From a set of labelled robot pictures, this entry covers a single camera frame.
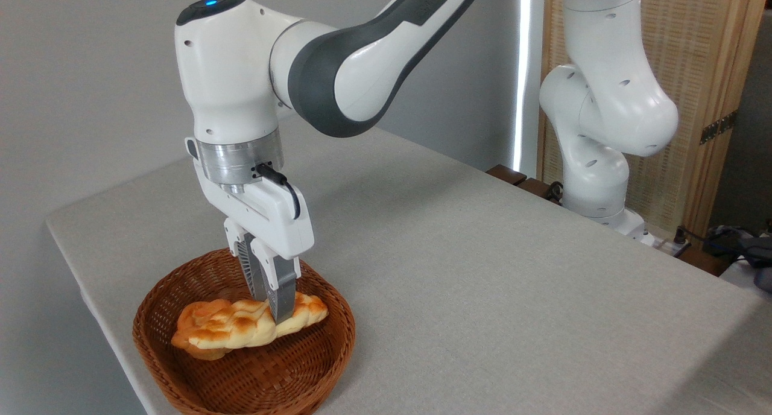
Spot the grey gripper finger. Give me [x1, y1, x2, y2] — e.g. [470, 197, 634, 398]
[250, 237, 300, 323]
[223, 218, 269, 302]

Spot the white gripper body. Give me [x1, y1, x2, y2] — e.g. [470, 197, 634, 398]
[186, 136, 315, 260]

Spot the long braided bread loaf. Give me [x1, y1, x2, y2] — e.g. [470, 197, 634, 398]
[178, 291, 329, 350]

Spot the brown wicker basket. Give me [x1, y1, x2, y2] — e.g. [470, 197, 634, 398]
[132, 246, 356, 415]

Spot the round flower-shaped bread bun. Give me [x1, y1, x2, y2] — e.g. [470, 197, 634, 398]
[171, 299, 242, 361]

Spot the grey tablecloth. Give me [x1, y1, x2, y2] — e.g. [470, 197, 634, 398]
[45, 115, 772, 415]

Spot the dark brown wooden block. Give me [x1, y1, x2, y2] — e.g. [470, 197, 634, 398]
[517, 177, 562, 202]
[486, 164, 528, 186]

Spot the white power strip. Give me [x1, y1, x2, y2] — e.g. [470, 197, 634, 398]
[639, 231, 691, 259]

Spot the metal screen hinge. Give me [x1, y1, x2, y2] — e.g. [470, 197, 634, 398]
[700, 110, 738, 145]

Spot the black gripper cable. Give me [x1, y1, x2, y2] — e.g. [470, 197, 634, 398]
[256, 162, 302, 220]

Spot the dark grey bundle with cables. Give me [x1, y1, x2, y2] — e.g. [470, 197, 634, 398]
[703, 221, 772, 293]

